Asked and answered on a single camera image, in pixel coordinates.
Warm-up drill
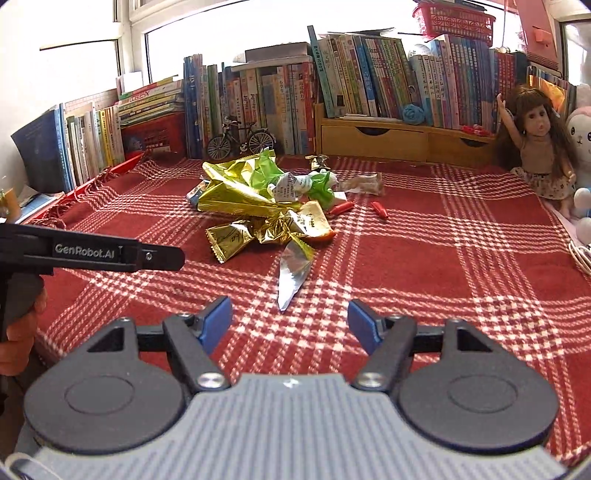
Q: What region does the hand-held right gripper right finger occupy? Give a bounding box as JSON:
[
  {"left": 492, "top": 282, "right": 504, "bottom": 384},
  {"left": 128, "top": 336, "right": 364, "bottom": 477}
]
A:
[{"left": 347, "top": 299, "right": 498, "bottom": 391}]

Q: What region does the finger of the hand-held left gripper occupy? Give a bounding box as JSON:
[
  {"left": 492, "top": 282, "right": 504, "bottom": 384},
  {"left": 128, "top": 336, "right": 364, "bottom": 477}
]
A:
[{"left": 122, "top": 246, "right": 186, "bottom": 273}]

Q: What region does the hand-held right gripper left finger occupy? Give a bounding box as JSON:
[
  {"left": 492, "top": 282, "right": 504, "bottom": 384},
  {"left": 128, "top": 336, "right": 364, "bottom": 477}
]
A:
[{"left": 87, "top": 296, "right": 233, "bottom": 391}]

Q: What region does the small gold snack packet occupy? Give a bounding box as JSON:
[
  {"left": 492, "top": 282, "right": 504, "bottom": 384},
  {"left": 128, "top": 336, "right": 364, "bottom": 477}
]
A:
[{"left": 206, "top": 220, "right": 256, "bottom": 265}]

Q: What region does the gold wrapper with silver inside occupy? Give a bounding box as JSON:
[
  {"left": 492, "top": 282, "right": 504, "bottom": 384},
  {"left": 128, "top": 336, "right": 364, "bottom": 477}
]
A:
[{"left": 277, "top": 240, "right": 315, "bottom": 313}]

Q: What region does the large gold foil wrapper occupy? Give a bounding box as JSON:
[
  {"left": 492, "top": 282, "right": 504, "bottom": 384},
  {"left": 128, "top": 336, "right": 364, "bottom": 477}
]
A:
[{"left": 198, "top": 158, "right": 289, "bottom": 219}]

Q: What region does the orange and white snack packet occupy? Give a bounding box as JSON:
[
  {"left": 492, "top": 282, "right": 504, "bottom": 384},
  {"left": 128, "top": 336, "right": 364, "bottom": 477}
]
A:
[{"left": 287, "top": 200, "right": 338, "bottom": 244}]

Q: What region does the green plastic wrapper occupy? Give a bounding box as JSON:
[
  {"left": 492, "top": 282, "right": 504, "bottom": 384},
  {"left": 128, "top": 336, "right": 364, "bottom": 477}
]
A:
[
  {"left": 252, "top": 148, "right": 286, "bottom": 190},
  {"left": 302, "top": 170, "right": 338, "bottom": 209}
]

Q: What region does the clear plastic wrapper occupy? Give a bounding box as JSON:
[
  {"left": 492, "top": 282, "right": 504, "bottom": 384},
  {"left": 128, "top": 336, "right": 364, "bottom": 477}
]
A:
[{"left": 338, "top": 172, "right": 385, "bottom": 195}]

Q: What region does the white paper wrapper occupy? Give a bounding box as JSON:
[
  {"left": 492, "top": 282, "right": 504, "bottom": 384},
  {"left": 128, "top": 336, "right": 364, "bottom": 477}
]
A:
[{"left": 270, "top": 172, "right": 315, "bottom": 203}]

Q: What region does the person's left hand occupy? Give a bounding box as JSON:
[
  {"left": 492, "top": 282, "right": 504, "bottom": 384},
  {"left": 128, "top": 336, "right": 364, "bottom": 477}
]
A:
[{"left": 0, "top": 287, "right": 49, "bottom": 377}]

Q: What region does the red plaid blanket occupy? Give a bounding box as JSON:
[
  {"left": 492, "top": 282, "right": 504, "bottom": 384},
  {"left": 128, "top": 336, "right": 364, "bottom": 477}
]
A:
[{"left": 23, "top": 154, "right": 591, "bottom": 468}]

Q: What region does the row of thin upright books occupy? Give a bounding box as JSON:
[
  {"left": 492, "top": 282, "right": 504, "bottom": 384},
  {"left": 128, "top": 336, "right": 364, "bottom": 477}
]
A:
[{"left": 11, "top": 102, "right": 126, "bottom": 193}]

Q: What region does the miniature bicycle model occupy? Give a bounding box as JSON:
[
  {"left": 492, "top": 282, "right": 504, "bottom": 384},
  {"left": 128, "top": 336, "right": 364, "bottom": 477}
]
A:
[{"left": 206, "top": 117, "right": 276, "bottom": 163}]

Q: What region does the stack of flat books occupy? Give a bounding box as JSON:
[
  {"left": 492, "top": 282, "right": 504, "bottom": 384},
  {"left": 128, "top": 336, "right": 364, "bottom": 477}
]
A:
[{"left": 117, "top": 76, "right": 186, "bottom": 128}]

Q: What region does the row of tall books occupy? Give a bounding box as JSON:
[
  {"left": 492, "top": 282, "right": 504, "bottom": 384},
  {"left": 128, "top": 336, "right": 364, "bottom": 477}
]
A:
[{"left": 183, "top": 53, "right": 320, "bottom": 158}]

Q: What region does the wooden drawer organizer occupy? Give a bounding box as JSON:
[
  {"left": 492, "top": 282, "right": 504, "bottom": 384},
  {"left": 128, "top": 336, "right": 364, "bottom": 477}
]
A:
[{"left": 315, "top": 102, "right": 503, "bottom": 165}]

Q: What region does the blue yarn flower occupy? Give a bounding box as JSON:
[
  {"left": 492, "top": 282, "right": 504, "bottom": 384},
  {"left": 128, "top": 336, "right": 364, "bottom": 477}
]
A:
[{"left": 400, "top": 104, "right": 426, "bottom": 126}]

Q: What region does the blue cat plush toy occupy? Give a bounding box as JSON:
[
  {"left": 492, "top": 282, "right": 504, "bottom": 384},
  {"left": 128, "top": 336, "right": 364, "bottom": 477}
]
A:
[{"left": 571, "top": 186, "right": 591, "bottom": 246}]

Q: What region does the row of books on organizer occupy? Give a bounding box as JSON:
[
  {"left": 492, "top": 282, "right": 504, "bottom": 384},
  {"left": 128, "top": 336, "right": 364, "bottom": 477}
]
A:
[{"left": 307, "top": 25, "right": 531, "bottom": 131}]

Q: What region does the long-haired doll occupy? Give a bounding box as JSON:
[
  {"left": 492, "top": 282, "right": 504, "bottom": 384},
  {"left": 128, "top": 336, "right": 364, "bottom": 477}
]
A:
[{"left": 495, "top": 86, "right": 578, "bottom": 219}]

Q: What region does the white bunny plush toy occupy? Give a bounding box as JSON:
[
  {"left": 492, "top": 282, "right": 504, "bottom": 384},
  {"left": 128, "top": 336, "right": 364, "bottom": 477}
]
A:
[{"left": 560, "top": 105, "right": 591, "bottom": 197}]

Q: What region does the gold gift bag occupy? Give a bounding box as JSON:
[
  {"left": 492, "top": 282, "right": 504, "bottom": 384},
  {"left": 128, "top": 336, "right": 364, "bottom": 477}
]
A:
[{"left": 526, "top": 66, "right": 578, "bottom": 112}]

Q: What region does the red plastic basket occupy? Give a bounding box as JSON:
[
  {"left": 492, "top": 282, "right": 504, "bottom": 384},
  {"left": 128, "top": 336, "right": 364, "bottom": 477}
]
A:
[{"left": 412, "top": 1, "right": 498, "bottom": 47}]

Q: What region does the red box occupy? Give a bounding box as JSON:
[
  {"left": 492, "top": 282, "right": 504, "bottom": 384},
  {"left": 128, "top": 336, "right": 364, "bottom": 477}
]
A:
[{"left": 514, "top": 0, "right": 563, "bottom": 66}]

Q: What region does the white window frame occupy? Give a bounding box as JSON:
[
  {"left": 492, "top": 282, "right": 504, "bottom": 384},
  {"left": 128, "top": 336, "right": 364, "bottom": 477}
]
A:
[{"left": 39, "top": 0, "right": 416, "bottom": 90}]

